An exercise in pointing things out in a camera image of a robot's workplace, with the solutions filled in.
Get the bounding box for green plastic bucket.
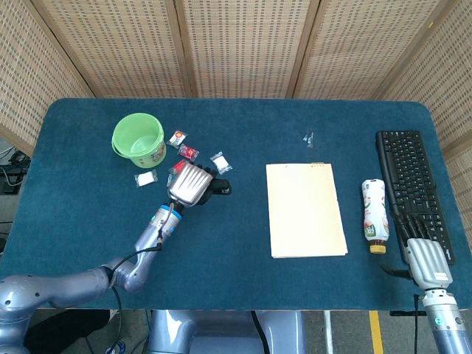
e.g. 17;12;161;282
111;112;167;167

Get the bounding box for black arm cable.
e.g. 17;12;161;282
414;293;422;354
106;206;175;354

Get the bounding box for black computer keyboard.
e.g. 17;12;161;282
375;130;457;266

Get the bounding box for magenta clay packet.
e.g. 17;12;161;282
178;144;200;161

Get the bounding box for black cloth item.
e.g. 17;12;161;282
24;309;111;354

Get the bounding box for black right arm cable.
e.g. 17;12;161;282
414;293;422;354

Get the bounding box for blue table cloth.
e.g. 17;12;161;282
0;97;468;311

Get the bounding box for beige paper folder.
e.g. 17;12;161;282
265;162;349;259

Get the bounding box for black torso cable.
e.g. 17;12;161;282
251;310;267;354

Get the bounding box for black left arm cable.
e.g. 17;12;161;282
106;206;175;354

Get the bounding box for white labelled drink bottle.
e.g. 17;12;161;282
361;178;390;254

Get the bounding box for black stapler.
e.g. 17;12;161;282
204;178;232;196

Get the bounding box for black floor cables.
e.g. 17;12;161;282
0;145;31;195

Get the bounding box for woven bamboo screen panel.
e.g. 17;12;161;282
31;0;198;99
164;0;321;99
372;0;472;207
0;0;96;158
291;0;451;100

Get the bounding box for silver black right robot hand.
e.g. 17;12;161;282
381;210;454;292

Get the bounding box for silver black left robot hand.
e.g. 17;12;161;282
167;162;219;209

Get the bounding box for white and red clay packet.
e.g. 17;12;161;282
168;129;188;146

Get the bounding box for blue-grey robot torso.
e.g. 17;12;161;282
147;309;307;354

